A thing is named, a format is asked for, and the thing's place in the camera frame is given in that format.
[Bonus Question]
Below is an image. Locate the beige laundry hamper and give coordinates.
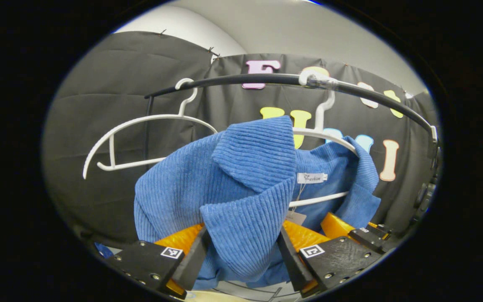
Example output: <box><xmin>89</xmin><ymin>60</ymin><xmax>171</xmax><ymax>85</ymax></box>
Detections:
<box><xmin>185</xmin><ymin>289</ymin><xmax>267</xmax><ymax>302</ymax></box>

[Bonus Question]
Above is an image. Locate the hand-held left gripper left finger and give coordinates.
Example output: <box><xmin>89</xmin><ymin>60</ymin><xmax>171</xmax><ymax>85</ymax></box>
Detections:
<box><xmin>105</xmin><ymin>224</ymin><xmax>212</xmax><ymax>299</ymax></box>

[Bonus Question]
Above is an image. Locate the blue fabric piece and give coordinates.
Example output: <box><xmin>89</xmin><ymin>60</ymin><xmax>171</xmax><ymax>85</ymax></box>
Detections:
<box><xmin>95</xmin><ymin>242</ymin><xmax>114</xmax><ymax>258</ymax></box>

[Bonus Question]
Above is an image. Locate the blue corduroy jacket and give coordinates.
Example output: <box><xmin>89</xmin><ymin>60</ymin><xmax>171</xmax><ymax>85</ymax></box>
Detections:
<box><xmin>134</xmin><ymin>115</ymin><xmax>382</xmax><ymax>291</ymax></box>

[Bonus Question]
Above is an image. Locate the black backdrop cloth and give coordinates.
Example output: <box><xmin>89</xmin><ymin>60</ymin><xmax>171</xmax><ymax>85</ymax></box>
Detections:
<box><xmin>42</xmin><ymin>30</ymin><xmax>441</xmax><ymax>252</ymax></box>

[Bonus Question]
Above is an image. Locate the black clothes rack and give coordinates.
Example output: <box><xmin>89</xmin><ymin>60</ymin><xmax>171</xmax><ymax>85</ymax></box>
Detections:
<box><xmin>143</xmin><ymin>73</ymin><xmax>439</xmax><ymax>168</ymax></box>

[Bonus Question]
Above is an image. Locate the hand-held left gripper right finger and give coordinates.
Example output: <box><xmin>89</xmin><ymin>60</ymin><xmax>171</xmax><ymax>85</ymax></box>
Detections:
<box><xmin>277</xmin><ymin>220</ymin><xmax>384</xmax><ymax>297</ymax></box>

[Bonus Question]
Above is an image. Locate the white plastic hanger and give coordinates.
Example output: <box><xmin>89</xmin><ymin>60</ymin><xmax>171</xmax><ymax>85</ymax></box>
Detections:
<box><xmin>82</xmin><ymin>78</ymin><xmax>219</xmax><ymax>180</ymax></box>
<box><xmin>288</xmin><ymin>67</ymin><xmax>357</xmax><ymax>209</ymax></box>

